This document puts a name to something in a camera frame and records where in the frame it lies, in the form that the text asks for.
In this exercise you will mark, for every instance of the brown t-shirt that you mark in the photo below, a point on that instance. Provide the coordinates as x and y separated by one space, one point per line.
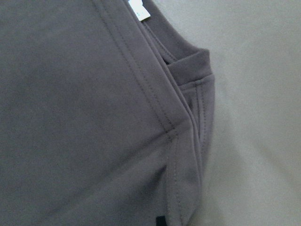
105 120

